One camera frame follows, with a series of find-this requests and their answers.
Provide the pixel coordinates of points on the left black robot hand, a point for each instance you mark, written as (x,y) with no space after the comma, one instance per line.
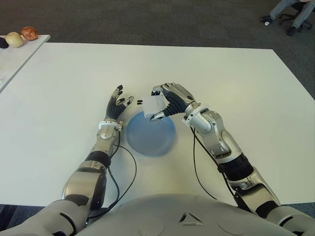
(115,109)

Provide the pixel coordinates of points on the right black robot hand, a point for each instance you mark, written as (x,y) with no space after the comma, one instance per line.
(178,100)

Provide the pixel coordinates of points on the white charger block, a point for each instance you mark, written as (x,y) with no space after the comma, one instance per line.
(155,105)

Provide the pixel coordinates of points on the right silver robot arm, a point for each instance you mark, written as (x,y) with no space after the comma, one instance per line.
(221,140)

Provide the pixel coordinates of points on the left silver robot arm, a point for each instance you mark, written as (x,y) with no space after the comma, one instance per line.
(83,186)

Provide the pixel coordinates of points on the blue round plate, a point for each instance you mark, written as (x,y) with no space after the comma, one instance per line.
(152,140)

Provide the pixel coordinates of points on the white side table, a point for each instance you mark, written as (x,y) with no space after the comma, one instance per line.
(17,59)

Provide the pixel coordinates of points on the grey robot torso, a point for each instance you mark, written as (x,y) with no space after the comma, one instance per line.
(157,216)

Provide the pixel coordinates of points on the reddish brown fruit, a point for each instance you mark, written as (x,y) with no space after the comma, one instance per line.
(29,33)

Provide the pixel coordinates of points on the pale yellow fruit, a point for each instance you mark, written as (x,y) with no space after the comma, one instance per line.
(14,39)

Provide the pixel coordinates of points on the black round bread roll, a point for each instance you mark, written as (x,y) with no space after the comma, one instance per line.
(3,43)

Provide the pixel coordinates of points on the black office chair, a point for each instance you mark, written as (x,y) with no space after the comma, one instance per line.
(286,16)

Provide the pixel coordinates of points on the seated person legs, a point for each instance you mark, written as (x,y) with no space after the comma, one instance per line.
(301,17)

